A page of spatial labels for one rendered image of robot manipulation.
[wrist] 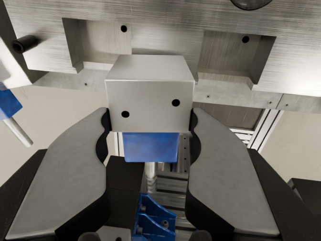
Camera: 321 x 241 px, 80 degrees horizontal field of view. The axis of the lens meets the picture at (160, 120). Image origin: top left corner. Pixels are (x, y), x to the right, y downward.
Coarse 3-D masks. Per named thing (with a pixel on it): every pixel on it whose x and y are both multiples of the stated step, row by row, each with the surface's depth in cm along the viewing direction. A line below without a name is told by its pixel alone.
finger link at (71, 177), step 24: (96, 120) 10; (72, 144) 9; (96, 144) 9; (48, 168) 7; (72, 168) 7; (96, 168) 7; (48, 192) 6; (72, 192) 7; (96, 192) 7; (24, 216) 6; (48, 216) 6; (72, 216) 6; (96, 216) 7; (24, 240) 5; (72, 240) 6
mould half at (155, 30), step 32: (32, 0) 14; (64, 0) 14; (96, 0) 14; (128, 0) 14; (160, 0) 13; (192, 0) 13; (224, 0) 13; (288, 0) 13; (320, 0) 13; (32, 32) 15; (64, 32) 15; (160, 32) 15; (192, 32) 14; (256, 32) 14; (288, 32) 14; (320, 32) 14; (32, 64) 17; (64, 64) 17; (192, 64) 16; (288, 64) 15; (320, 64) 15; (320, 96) 17
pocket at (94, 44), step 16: (80, 32) 18; (96, 32) 18; (112, 32) 18; (128, 32) 17; (80, 48) 18; (96, 48) 19; (112, 48) 18; (128, 48) 18; (80, 64) 18; (96, 64) 18; (112, 64) 18
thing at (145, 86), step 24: (120, 72) 11; (144, 72) 12; (168, 72) 12; (120, 96) 11; (144, 96) 11; (168, 96) 11; (192, 96) 11; (120, 120) 12; (144, 120) 12; (168, 120) 12; (144, 144) 15; (168, 144) 15
